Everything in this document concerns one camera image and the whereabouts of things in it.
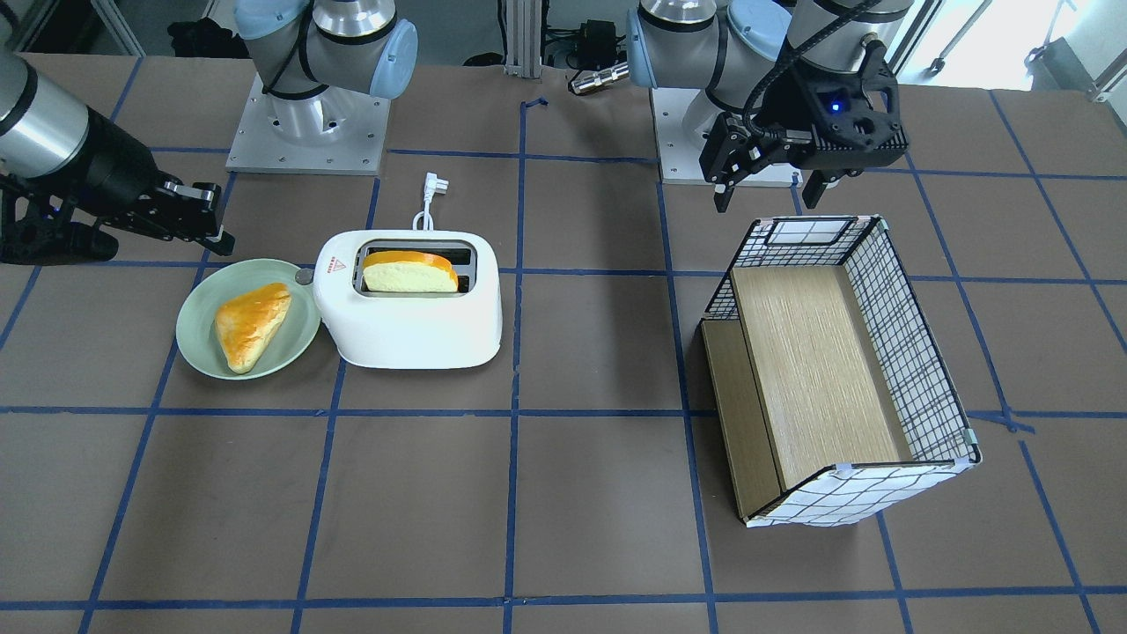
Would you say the green plate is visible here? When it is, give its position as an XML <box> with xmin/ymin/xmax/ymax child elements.
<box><xmin>176</xmin><ymin>258</ymin><xmax>320</xmax><ymax>379</ymax></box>

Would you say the triangular bread on plate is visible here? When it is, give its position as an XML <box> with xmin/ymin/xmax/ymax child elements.
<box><xmin>214</xmin><ymin>282</ymin><xmax>292</xmax><ymax>374</ymax></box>

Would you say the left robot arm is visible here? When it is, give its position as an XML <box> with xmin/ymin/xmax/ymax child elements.
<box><xmin>627</xmin><ymin>1</ymin><xmax>911</xmax><ymax>213</ymax></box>

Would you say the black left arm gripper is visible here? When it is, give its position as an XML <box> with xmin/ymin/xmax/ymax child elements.
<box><xmin>699</xmin><ymin>41</ymin><xmax>909</xmax><ymax>213</ymax></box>

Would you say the black power adapter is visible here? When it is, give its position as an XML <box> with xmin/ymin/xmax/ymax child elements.
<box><xmin>576</xmin><ymin>19</ymin><xmax>616</xmax><ymax>70</ymax></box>

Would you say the white two-slot toaster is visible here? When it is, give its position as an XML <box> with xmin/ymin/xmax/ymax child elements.
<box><xmin>294</xmin><ymin>230</ymin><xmax>504</xmax><ymax>370</ymax></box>

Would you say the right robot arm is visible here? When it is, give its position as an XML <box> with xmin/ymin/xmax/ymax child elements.
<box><xmin>26</xmin><ymin>54</ymin><xmax>792</xmax><ymax>270</ymax></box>

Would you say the white toaster power cable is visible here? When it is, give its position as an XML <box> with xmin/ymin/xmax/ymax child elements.
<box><xmin>414</xmin><ymin>173</ymin><xmax>453</xmax><ymax>233</ymax></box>

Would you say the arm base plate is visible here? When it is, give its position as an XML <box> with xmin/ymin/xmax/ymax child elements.
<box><xmin>650</xmin><ymin>86</ymin><xmax>802</xmax><ymax>188</ymax></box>
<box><xmin>225</xmin><ymin>77</ymin><xmax>392</xmax><ymax>176</ymax></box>

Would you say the silver metal cylinder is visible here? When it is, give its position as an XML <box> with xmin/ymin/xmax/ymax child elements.
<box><xmin>567</xmin><ymin>62</ymin><xmax>630</xmax><ymax>96</ymax></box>

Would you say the bread slice in toaster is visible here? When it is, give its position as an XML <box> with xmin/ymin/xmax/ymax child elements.
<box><xmin>361</xmin><ymin>250</ymin><xmax>459</xmax><ymax>293</ymax></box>

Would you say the aluminium frame post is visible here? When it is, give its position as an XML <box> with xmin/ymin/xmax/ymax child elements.
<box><xmin>502</xmin><ymin>0</ymin><xmax>544</xmax><ymax>80</ymax></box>

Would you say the wire basket with wood shelf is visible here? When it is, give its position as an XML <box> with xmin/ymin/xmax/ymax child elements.
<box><xmin>699</xmin><ymin>216</ymin><xmax>983</xmax><ymax>528</ymax></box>

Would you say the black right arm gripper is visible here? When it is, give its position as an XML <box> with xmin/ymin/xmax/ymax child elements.
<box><xmin>62</xmin><ymin>111</ymin><xmax>236</xmax><ymax>257</ymax></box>

